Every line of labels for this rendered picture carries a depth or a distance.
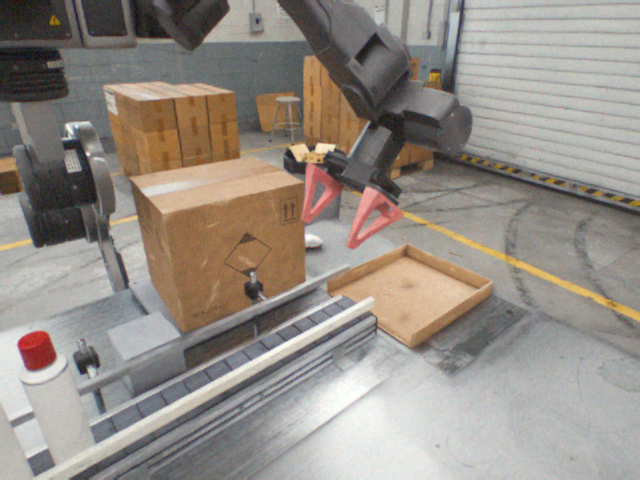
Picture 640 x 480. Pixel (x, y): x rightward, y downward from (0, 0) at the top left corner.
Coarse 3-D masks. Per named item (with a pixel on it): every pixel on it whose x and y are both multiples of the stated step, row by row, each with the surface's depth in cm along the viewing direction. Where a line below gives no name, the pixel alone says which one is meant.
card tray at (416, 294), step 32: (384, 256) 113; (416, 256) 117; (352, 288) 105; (384, 288) 105; (416, 288) 105; (448, 288) 105; (480, 288) 98; (384, 320) 93; (416, 320) 93; (448, 320) 92
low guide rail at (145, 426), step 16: (368, 304) 86; (336, 320) 81; (304, 336) 76; (320, 336) 79; (272, 352) 73; (288, 352) 74; (240, 368) 69; (256, 368) 70; (208, 384) 66; (224, 384) 67; (192, 400) 64; (160, 416) 61; (176, 416) 63; (128, 432) 58; (144, 432) 60; (96, 448) 56; (112, 448) 57; (64, 464) 54; (80, 464) 55
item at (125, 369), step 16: (336, 272) 87; (304, 288) 82; (256, 304) 77; (272, 304) 78; (224, 320) 73; (240, 320) 74; (192, 336) 69; (208, 336) 71; (160, 352) 66; (128, 368) 63; (80, 384) 60; (96, 384) 61; (16, 416) 55; (32, 416) 56
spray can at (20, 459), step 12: (0, 408) 49; (0, 420) 49; (0, 432) 49; (12, 432) 51; (0, 444) 49; (12, 444) 51; (0, 456) 50; (12, 456) 51; (24, 456) 54; (0, 468) 50; (12, 468) 51; (24, 468) 53
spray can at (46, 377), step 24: (24, 336) 51; (48, 336) 51; (24, 360) 50; (48, 360) 51; (24, 384) 50; (48, 384) 51; (72, 384) 54; (48, 408) 52; (72, 408) 54; (48, 432) 54; (72, 432) 55; (72, 456) 56
